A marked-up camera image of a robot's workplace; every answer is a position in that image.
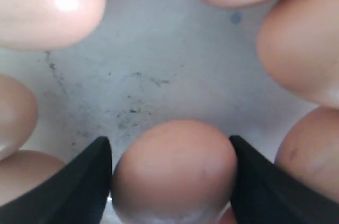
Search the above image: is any clear plastic container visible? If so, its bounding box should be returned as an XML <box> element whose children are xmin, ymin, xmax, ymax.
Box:
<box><xmin>0</xmin><ymin>0</ymin><xmax>339</xmax><ymax>224</ymax></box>

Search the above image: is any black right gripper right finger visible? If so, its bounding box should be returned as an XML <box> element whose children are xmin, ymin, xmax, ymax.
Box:
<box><xmin>229</xmin><ymin>136</ymin><xmax>338</xmax><ymax>224</ymax></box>

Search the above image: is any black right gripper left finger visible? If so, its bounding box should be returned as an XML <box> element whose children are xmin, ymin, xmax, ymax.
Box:
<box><xmin>1</xmin><ymin>137</ymin><xmax>111</xmax><ymax>224</ymax></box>

